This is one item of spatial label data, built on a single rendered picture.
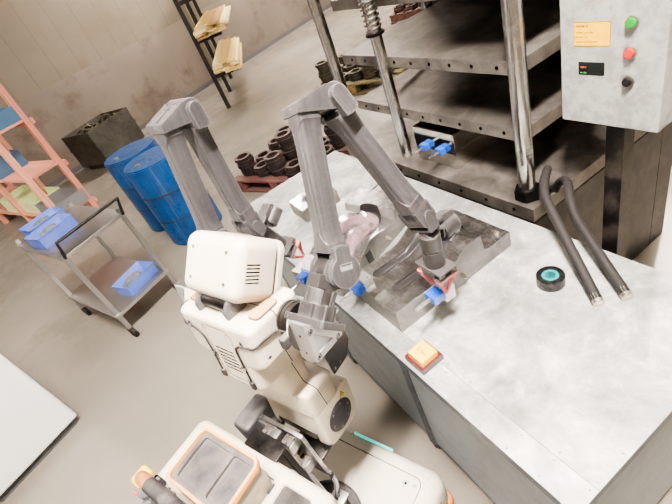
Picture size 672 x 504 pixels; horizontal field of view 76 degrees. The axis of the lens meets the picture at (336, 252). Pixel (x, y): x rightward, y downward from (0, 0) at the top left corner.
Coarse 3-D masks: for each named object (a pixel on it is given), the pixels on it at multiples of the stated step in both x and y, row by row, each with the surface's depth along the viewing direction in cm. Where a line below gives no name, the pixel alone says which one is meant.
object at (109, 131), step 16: (112, 112) 728; (128, 112) 712; (80, 128) 713; (96, 128) 665; (112, 128) 687; (128, 128) 712; (80, 144) 678; (96, 144) 665; (112, 144) 687; (80, 160) 707; (96, 160) 690
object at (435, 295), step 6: (432, 288) 126; (438, 288) 125; (450, 288) 124; (426, 294) 125; (432, 294) 124; (438, 294) 124; (444, 294) 124; (450, 294) 125; (426, 300) 124; (432, 300) 124; (438, 300) 124; (420, 306) 123
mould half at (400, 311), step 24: (408, 240) 153; (456, 240) 140; (480, 240) 139; (504, 240) 146; (408, 264) 146; (456, 264) 137; (480, 264) 144; (384, 288) 140; (408, 288) 137; (456, 288) 142; (384, 312) 139; (408, 312) 133
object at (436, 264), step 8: (424, 256) 117; (432, 256) 115; (440, 256) 115; (416, 264) 122; (424, 264) 121; (432, 264) 117; (440, 264) 117; (448, 264) 118; (432, 272) 117; (440, 272) 116; (448, 272) 116
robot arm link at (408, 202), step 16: (336, 96) 91; (352, 96) 93; (336, 112) 98; (352, 112) 94; (336, 128) 98; (352, 128) 97; (352, 144) 99; (368, 144) 100; (368, 160) 101; (384, 160) 103; (384, 176) 103; (400, 176) 106; (384, 192) 108; (400, 192) 106; (416, 192) 108; (400, 208) 109; (416, 208) 108; (432, 208) 111; (416, 224) 111
